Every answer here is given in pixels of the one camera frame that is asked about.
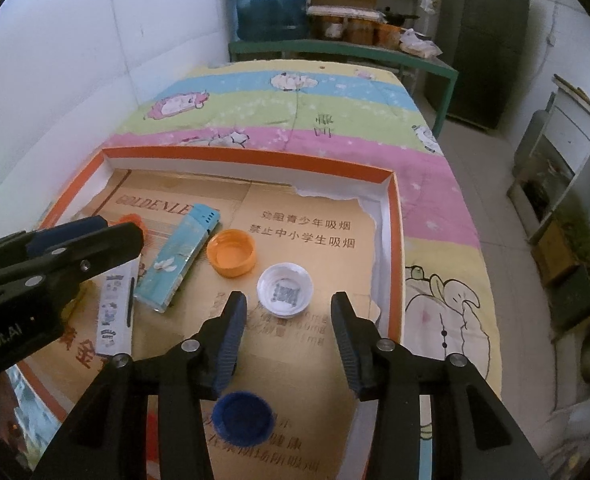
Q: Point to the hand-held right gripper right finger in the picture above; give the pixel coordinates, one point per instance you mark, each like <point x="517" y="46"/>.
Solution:
<point x="347" y="350"/>

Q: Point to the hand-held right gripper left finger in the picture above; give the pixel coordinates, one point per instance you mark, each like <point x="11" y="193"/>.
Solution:
<point x="229" y="347"/>

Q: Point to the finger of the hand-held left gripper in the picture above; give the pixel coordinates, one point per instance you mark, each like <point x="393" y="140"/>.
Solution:
<point x="50" y="240"/>
<point x="100" y="252"/>

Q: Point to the white printed lighter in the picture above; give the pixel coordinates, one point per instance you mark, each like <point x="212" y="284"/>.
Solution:
<point x="115" y="310"/>

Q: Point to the blue bottle cap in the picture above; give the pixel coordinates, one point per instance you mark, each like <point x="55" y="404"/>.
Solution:
<point x="245" y="417"/>

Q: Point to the light blue lighter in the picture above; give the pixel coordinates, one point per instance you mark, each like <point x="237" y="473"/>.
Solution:
<point x="175" y="265"/>

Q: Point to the white bottle cap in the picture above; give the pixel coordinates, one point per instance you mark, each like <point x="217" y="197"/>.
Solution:
<point x="285" y="290"/>

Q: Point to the light orange bottle cap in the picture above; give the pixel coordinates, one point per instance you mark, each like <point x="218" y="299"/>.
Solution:
<point x="231" y="252"/>

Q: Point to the orange rimmed cardboard tray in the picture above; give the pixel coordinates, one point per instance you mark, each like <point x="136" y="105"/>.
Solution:
<point x="300" y="220"/>

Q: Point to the crate with green plants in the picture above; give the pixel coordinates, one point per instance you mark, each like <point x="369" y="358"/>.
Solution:
<point x="560" y="255"/>

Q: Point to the green table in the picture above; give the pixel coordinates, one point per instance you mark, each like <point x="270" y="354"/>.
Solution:
<point x="325" y="49"/>

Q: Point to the blue water jug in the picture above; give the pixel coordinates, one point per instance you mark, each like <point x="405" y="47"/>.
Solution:
<point x="270" y="0"/>

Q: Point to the grey counter cabinet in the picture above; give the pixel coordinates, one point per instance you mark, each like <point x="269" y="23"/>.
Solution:
<point x="575" y="135"/>

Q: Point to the white plastic bag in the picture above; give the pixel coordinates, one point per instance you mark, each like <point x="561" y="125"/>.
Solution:
<point x="420" y="44"/>

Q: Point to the orange plastic jar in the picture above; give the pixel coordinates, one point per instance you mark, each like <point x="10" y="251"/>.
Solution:
<point x="359" y="31"/>
<point x="387" y="35"/>
<point x="331" y="27"/>

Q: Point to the dark green fridge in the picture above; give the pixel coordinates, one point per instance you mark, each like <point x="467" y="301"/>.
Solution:
<point x="480" y="35"/>

